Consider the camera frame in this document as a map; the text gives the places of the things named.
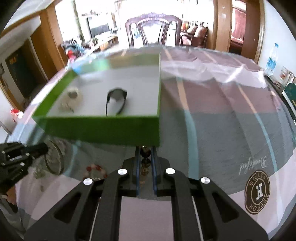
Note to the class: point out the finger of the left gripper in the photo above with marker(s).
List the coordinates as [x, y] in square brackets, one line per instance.
[35, 151]

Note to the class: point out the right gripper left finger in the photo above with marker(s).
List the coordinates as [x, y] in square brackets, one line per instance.
[91, 210]

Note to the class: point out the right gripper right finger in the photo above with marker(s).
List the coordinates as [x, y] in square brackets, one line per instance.
[201, 210]

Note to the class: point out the thin metal bangle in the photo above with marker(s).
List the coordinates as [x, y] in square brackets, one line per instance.
[54, 159]

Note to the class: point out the white wrist watch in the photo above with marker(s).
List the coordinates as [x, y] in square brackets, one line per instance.
[71, 100]

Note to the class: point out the black wrist watch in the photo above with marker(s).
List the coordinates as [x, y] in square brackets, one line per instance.
[115, 102]

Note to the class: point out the left hand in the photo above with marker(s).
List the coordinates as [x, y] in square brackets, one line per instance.
[11, 195]

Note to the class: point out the red white bag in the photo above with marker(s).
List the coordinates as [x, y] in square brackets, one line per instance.
[16, 114]

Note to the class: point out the plaid tablecloth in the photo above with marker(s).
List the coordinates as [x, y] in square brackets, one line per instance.
[219, 118]

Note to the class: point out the green cardboard box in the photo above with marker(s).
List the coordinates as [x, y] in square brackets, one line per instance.
[137, 125]

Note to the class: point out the chair with clothes pile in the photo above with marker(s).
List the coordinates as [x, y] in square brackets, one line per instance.
[73, 50]

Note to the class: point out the wooden tv cabinet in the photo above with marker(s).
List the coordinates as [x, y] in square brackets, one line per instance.
[106, 43]

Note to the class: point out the flat screen television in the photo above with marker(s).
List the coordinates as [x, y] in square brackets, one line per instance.
[97, 26]

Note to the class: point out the dark green gift box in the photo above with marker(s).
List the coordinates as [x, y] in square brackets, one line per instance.
[289, 94]

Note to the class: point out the plastic water bottle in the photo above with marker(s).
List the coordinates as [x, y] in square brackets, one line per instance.
[272, 61]

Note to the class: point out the carved wooden chair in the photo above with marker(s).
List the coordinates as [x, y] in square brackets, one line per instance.
[153, 29]

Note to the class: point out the wooden armchair red cushion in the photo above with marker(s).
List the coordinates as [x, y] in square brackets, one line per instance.
[195, 36]

